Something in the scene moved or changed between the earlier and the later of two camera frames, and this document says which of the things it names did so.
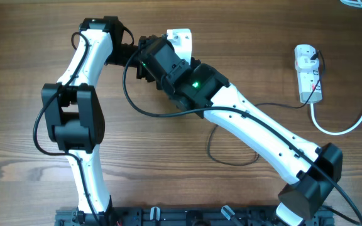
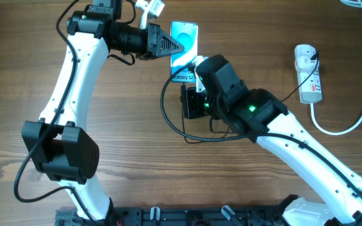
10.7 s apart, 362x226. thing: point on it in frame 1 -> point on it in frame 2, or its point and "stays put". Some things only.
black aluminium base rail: x=181 y=216 stays put
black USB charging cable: x=274 y=105 -> x=317 y=59
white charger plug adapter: x=305 y=62 stays put
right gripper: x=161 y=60 -> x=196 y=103
